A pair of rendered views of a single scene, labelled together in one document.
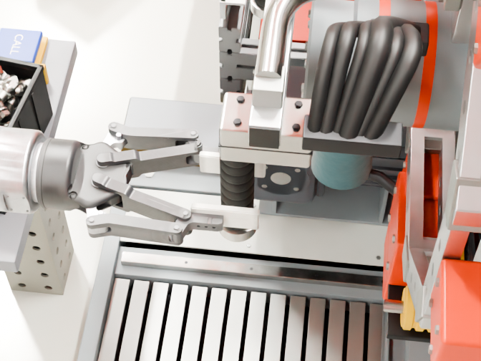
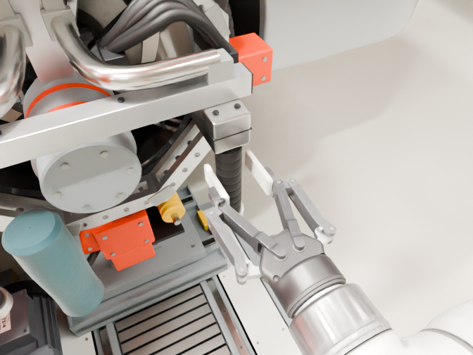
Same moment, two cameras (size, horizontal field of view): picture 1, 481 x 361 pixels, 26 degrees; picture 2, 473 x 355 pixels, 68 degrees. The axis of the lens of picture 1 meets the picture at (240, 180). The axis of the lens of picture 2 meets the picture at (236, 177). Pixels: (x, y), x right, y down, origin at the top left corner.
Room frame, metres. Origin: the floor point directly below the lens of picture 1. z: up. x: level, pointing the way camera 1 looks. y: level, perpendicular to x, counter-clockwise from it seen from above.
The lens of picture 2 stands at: (0.80, 0.29, 1.21)
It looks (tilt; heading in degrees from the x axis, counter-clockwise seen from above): 48 degrees down; 237
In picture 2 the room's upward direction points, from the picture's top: straight up
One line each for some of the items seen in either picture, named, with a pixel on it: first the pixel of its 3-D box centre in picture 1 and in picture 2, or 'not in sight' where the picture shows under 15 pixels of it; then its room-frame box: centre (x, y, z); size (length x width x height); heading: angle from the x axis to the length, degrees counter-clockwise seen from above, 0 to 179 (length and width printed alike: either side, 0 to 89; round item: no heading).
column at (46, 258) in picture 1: (24, 208); not in sight; (1.01, 0.38, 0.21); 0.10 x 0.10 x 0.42; 84
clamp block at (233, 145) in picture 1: (267, 129); (217, 113); (0.63, -0.03, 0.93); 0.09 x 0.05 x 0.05; 84
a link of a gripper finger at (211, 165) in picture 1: (232, 164); (216, 187); (0.65, 0.01, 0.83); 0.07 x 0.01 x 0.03; 84
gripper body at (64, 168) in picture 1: (85, 176); (296, 268); (0.64, 0.16, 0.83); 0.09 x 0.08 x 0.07; 84
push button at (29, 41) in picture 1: (17, 49); not in sight; (1.15, 0.36, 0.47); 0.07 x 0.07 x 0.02; 84
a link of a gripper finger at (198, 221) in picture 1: (197, 228); (279, 179); (0.57, 0.04, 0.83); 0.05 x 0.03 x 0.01; 84
